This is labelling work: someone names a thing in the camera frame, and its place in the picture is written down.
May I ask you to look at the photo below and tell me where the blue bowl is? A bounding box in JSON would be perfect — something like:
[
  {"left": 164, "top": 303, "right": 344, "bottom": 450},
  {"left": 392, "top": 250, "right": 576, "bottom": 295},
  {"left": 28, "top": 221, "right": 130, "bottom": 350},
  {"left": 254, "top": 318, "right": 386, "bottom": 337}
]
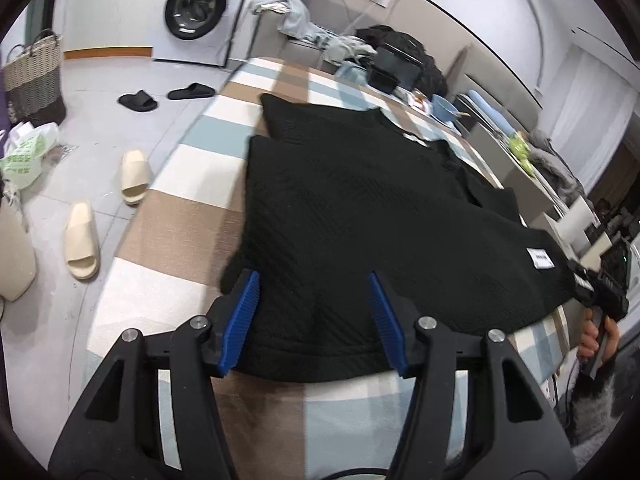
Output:
[{"left": 430, "top": 93, "right": 471, "bottom": 124}]

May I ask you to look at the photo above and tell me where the checked blanket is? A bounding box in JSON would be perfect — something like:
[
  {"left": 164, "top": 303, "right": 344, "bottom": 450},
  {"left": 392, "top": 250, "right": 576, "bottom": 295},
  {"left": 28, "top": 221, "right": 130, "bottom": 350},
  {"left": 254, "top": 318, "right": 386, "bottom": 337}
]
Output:
[{"left": 85, "top": 56, "right": 572, "bottom": 480}]

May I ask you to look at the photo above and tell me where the green packet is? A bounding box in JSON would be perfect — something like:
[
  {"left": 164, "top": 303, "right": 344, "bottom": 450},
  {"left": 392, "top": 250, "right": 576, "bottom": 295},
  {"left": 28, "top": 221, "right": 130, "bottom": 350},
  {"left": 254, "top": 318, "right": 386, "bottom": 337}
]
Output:
[{"left": 507, "top": 132, "right": 539, "bottom": 174}]

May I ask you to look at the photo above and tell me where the grey side cabinet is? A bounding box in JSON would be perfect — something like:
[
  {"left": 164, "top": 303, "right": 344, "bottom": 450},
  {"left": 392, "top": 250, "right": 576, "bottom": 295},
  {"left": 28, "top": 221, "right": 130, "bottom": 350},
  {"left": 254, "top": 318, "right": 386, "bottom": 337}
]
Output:
[{"left": 464, "top": 122, "right": 567, "bottom": 217}]

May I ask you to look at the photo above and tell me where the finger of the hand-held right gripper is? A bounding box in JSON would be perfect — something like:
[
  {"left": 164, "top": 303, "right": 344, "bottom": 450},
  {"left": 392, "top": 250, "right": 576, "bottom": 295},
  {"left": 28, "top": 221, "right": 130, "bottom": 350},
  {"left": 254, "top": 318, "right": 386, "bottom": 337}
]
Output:
[{"left": 567, "top": 257, "right": 599, "bottom": 307}]

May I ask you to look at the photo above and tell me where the black knit sweater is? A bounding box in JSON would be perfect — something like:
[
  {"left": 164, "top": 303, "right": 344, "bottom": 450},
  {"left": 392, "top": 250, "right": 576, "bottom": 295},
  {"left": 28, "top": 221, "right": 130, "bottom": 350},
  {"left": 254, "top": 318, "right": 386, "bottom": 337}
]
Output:
[{"left": 220, "top": 92, "right": 579, "bottom": 384}]

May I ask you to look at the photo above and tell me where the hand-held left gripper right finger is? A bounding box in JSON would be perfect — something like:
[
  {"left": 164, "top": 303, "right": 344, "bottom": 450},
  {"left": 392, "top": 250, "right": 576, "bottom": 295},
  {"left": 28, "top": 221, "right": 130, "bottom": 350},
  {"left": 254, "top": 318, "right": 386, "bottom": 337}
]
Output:
[{"left": 368, "top": 270, "right": 577, "bottom": 480}]

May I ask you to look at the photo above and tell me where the white floor cabinet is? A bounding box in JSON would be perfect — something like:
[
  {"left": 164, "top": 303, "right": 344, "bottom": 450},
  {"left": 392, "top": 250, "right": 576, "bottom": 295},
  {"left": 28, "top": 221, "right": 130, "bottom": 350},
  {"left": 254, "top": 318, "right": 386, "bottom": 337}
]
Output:
[{"left": 64, "top": 0, "right": 172, "bottom": 59}]

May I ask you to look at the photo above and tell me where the beige bag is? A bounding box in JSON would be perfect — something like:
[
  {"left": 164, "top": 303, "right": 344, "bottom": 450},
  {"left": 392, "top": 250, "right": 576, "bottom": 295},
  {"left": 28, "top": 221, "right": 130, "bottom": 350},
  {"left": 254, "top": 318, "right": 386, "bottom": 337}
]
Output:
[{"left": 0, "top": 199, "right": 37, "bottom": 302}]

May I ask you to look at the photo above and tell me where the beige slipper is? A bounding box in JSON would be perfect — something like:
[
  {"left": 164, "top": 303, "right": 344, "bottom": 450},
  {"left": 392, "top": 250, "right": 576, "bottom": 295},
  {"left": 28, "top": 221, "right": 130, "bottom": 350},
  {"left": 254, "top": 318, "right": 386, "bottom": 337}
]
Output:
[
  {"left": 63, "top": 201, "right": 101, "bottom": 281},
  {"left": 121, "top": 149, "right": 151, "bottom": 206}
]

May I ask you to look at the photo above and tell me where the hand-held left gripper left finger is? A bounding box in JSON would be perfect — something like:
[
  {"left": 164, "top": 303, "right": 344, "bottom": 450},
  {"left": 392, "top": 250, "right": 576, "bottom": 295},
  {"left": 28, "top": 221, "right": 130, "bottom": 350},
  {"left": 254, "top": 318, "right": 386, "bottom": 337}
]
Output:
[{"left": 47, "top": 269, "right": 262, "bottom": 480}]

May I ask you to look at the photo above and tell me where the grey clothes pile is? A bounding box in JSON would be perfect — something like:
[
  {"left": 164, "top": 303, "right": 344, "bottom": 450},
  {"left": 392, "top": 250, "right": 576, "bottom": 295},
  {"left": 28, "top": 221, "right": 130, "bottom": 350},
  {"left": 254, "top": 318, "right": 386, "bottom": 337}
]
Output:
[{"left": 249, "top": 0, "right": 332, "bottom": 49}]

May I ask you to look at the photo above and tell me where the large black container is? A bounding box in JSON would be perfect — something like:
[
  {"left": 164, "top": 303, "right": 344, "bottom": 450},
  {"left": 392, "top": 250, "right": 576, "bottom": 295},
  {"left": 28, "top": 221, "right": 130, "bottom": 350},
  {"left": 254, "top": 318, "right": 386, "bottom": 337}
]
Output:
[{"left": 367, "top": 47, "right": 424, "bottom": 94}]

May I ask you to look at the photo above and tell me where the woven basket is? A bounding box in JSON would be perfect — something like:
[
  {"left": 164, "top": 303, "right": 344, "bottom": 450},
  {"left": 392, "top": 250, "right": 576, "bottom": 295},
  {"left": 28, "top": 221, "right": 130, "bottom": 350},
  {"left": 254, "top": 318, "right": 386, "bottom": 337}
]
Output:
[{"left": 3, "top": 28, "right": 67, "bottom": 127}]

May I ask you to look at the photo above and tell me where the grey fuzzy cloth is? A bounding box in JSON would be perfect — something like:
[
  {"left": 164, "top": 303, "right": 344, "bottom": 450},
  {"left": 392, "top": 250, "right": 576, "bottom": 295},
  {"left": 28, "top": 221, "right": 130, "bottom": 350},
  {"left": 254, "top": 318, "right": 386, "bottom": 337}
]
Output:
[{"left": 529, "top": 129, "right": 587, "bottom": 207}]

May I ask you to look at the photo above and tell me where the black slipper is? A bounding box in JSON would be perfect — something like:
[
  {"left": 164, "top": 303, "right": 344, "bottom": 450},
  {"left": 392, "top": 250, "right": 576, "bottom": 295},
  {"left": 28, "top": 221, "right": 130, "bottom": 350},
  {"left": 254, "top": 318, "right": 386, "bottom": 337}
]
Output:
[
  {"left": 167, "top": 82, "right": 217, "bottom": 101},
  {"left": 117, "top": 89, "right": 159, "bottom": 113}
]

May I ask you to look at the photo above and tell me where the black backpack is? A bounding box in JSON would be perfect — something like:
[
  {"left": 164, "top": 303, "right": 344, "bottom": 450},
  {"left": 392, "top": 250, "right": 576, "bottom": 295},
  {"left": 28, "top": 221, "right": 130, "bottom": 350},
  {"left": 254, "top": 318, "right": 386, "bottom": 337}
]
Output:
[{"left": 355, "top": 25, "right": 449, "bottom": 97}]

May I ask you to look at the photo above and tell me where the white washing machine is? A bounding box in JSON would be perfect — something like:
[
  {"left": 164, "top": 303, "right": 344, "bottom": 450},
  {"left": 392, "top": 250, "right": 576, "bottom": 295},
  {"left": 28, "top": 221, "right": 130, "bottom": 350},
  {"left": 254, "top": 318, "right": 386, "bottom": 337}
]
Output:
[{"left": 152, "top": 0, "right": 259, "bottom": 69}]

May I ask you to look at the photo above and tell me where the white curtain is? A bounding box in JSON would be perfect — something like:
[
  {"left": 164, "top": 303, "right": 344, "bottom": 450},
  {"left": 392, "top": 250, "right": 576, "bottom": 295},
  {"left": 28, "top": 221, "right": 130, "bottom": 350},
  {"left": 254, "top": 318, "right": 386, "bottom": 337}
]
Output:
[{"left": 539, "top": 54, "right": 632, "bottom": 197}]

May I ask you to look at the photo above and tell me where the white cardboard box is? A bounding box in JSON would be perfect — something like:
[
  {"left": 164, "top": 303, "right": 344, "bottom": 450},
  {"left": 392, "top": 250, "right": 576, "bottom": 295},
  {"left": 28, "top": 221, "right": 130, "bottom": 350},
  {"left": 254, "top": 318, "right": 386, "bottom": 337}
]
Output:
[{"left": 530, "top": 195, "right": 613, "bottom": 271}]

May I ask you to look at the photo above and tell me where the green white plastic bag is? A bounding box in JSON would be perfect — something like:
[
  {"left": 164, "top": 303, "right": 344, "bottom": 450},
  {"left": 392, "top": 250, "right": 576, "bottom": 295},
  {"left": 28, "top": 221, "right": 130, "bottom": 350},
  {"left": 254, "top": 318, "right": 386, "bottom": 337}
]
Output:
[{"left": 0, "top": 122, "right": 60, "bottom": 191}]

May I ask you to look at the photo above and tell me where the person's right hand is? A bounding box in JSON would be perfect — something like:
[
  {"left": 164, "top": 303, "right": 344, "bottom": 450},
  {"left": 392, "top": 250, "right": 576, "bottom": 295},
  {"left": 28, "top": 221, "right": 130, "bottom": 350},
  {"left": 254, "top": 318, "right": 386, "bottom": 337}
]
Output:
[{"left": 576, "top": 310, "right": 622, "bottom": 376}]

